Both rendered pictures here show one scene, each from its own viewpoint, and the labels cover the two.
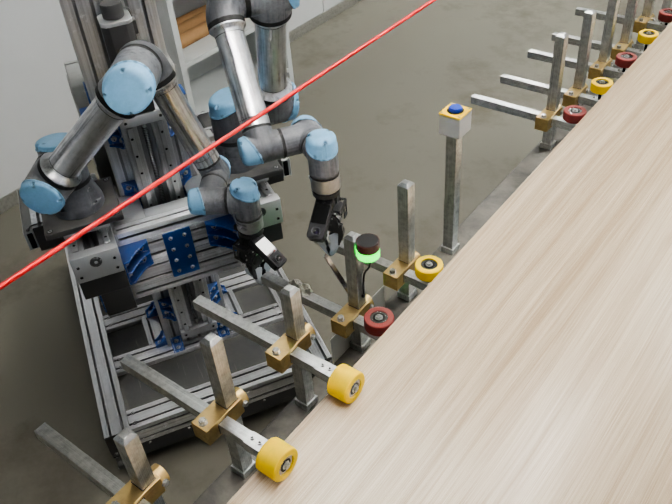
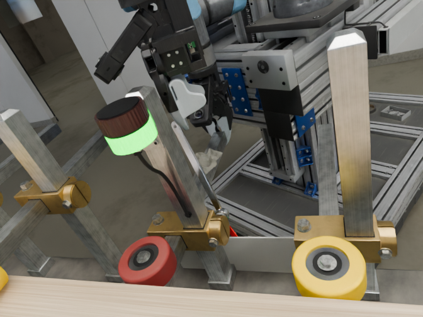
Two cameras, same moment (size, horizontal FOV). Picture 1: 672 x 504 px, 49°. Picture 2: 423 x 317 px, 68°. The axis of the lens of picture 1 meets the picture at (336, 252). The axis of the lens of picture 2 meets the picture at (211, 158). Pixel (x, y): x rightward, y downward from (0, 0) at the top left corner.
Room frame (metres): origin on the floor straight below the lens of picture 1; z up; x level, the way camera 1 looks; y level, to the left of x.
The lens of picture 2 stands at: (1.43, -0.45, 1.23)
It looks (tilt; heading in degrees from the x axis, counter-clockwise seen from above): 32 degrees down; 76
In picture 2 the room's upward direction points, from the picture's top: 20 degrees counter-clockwise
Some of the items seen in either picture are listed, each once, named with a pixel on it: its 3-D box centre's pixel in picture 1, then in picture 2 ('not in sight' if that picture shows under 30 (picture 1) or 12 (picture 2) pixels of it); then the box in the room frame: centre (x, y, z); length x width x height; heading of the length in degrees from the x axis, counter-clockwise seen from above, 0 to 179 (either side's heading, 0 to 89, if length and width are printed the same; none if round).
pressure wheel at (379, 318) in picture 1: (379, 330); (157, 278); (1.37, -0.10, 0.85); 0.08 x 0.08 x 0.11
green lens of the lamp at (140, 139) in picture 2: (368, 251); (131, 133); (1.44, -0.08, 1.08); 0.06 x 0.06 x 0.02
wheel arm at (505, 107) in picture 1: (523, 112); not in sight; (2.45, -0.76, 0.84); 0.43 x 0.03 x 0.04; 50
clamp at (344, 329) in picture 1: (353, 314); (189, 231); (1.45, -0.03, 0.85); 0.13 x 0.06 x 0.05; 140
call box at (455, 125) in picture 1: (454, 122); not in sight; (1.86, -0.38, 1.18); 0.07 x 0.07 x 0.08; 50
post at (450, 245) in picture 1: (452, 194); not in sight; (1.86, -0.38, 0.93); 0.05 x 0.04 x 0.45; 140
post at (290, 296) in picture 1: (299, 356); (80, 217); (1.28, 0.12, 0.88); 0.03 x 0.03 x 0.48; 50
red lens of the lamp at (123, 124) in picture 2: (367, 244); (122, 116); (1.44, -0.08, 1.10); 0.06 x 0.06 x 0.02
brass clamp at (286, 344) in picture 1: (291, 345); (54, 195); (1.26, 0.13, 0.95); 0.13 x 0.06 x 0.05; 140
